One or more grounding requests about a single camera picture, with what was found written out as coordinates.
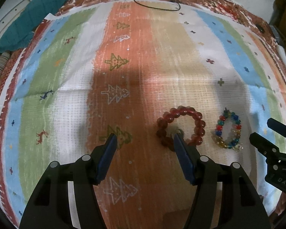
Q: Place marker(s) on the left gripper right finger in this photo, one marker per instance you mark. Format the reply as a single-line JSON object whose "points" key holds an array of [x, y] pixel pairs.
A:
{"points": [[241, 206]]}

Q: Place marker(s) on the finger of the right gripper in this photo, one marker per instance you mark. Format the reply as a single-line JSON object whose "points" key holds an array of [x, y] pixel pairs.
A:
{"points": [[277, 126], [265, 147]]}

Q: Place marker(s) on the teal quilted pillow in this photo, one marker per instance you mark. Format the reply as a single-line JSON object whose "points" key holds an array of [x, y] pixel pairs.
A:
{"points": [[21, 31]]}

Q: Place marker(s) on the white wooden headboard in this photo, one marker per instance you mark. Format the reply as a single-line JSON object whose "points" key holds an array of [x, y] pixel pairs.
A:
{"points": [[10, 11]]}

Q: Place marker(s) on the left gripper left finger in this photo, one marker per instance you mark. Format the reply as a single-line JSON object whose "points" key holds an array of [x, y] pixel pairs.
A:
{"points": [[48, 206]]}

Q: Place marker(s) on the striped colourful blanket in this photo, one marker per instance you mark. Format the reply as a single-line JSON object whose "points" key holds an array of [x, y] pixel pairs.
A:
{"points": [[133, 88]]}

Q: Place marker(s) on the red floral bedsheet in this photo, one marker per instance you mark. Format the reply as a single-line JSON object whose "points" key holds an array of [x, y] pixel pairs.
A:
{"points": [[228, 7]]}

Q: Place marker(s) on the small black object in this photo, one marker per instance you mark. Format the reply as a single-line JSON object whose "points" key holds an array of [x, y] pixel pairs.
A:
{"points": [[260, 28]]}

